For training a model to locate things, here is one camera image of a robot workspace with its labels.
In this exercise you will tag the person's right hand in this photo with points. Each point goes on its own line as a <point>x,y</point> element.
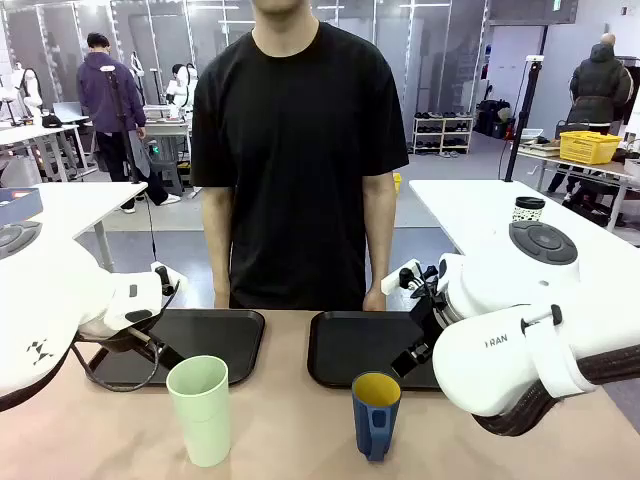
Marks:
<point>222,301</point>

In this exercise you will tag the white background desk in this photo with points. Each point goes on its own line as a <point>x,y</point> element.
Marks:
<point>45,132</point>

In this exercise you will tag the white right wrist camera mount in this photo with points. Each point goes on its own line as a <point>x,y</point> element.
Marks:
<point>397,280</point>

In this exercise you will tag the person's left hand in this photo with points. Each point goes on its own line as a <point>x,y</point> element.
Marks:
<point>374,300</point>

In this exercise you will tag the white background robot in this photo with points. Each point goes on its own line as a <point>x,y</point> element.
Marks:
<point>180,85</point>
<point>27,90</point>

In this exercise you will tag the background table under basket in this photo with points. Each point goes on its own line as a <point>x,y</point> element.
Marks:
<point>575,167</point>

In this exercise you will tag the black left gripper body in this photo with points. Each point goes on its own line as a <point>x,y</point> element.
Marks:
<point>117,336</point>

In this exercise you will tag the yellow plastic basket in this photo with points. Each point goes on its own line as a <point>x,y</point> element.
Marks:
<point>587,147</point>

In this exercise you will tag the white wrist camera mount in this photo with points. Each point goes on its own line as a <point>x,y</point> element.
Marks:
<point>397,280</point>
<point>172,280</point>

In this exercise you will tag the tall pale green cup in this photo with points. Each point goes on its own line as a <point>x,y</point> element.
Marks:
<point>200,410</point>

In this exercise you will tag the white table with speckled cup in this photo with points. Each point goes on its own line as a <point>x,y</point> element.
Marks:
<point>465,210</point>

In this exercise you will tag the blue flat box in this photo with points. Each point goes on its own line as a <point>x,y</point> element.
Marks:
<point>17,202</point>

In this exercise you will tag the person's right forearm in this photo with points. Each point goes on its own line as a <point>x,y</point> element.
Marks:
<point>217,240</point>

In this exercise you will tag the person in purple hoodie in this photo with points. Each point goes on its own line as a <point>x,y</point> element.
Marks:
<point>105,95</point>

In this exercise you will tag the black plastic tray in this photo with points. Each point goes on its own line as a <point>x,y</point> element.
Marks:
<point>215,340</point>
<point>360,345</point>

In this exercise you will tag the white table with blue box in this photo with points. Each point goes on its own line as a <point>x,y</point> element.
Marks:
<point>75,200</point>

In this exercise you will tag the small yellow bin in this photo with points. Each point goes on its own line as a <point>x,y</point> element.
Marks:
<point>397,182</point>

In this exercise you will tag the person in dark padded jacket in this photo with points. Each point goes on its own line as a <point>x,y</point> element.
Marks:
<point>600,85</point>

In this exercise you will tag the thin black tripod pole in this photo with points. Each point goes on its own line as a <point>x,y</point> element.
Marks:
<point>122,125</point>

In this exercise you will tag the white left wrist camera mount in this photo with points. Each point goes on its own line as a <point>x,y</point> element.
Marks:
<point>172,280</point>

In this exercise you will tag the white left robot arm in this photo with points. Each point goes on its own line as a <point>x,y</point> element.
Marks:
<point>50,300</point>

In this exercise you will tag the white shoe rack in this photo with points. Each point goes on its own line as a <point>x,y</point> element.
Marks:
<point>442,132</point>

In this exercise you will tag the black bags pile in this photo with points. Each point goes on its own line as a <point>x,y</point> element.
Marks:
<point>492,117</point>

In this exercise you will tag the white black speckled cup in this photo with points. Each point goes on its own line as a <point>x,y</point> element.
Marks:
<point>528,212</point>

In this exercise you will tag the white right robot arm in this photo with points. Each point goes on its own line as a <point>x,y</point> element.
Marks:
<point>500,360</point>

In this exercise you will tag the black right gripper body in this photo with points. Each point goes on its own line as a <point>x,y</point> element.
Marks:
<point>430,320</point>

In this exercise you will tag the person in black t-shirt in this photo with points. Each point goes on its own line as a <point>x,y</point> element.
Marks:
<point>300,150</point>

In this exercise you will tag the person's left forearm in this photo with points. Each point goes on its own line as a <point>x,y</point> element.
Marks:
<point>377,235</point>

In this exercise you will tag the blue mug yellow inside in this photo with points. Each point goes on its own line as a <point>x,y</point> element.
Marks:
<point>375,420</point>

